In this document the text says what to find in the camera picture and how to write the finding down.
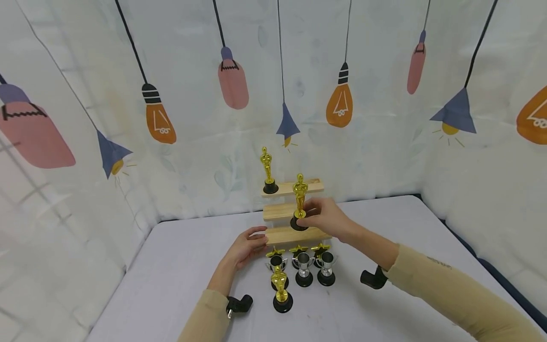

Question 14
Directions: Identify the person's right hand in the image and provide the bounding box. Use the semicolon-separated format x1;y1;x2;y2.
296;197;358;243

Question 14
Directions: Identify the person's left hand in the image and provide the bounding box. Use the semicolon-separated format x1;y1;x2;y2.
224;226;269;272

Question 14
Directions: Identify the gold statuette trophy black base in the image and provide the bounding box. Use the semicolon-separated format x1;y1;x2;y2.
290;173;310;232
270;265;294;314
260;147;279;195

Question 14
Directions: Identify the wooden three-tier display stand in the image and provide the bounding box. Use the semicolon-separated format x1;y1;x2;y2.
261;178;332;246

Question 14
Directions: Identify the person's left forearm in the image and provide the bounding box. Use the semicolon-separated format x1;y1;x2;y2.
177;260;242;342

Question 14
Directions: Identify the person's right forearm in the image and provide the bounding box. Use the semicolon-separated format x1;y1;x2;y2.
348;226;547;342

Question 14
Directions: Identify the silver cup trophy black base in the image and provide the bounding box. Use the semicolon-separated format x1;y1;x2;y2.
265;255;290;292
292;252;316;288
315;251;339;287

